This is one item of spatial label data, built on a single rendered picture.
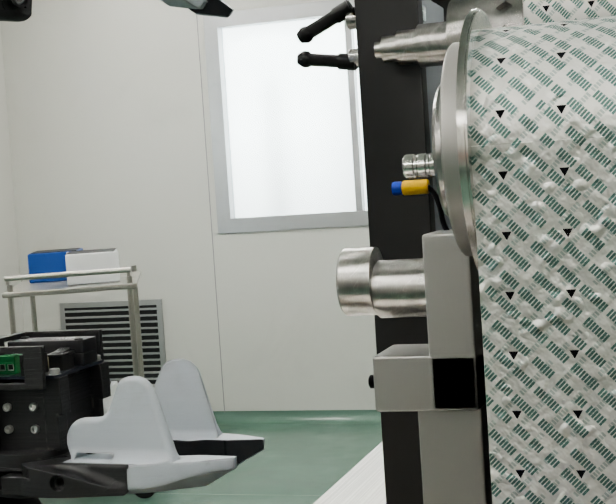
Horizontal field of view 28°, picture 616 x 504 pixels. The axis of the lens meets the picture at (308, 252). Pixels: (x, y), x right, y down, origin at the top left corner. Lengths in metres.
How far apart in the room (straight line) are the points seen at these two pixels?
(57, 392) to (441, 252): 0.22
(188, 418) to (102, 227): 6.22
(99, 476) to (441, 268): 0.22
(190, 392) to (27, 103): 6.45
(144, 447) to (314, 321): 5.86
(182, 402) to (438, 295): 0.16
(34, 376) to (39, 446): 0.04
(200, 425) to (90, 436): 0.07
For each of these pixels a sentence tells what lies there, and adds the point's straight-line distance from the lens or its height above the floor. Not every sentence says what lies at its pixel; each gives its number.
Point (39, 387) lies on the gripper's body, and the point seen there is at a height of 1.14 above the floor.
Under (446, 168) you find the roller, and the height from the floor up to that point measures 1.24.
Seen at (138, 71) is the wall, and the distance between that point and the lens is 6.82.
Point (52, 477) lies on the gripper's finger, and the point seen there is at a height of 1.10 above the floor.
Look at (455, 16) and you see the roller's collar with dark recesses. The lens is 0.91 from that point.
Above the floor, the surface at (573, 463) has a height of 1.09.
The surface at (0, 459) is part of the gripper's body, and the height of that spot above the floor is 1.10.
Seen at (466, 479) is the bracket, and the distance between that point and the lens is 0.72.
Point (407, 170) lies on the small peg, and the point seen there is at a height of 1.24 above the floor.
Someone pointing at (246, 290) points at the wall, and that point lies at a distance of 6.60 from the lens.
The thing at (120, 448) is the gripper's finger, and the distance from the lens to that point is 0.66.
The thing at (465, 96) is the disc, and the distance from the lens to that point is 0.61.
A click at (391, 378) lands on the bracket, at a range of 0.71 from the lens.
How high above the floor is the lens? 1.24
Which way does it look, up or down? 3 degrees down
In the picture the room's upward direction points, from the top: 4 degrees counter-clockwise
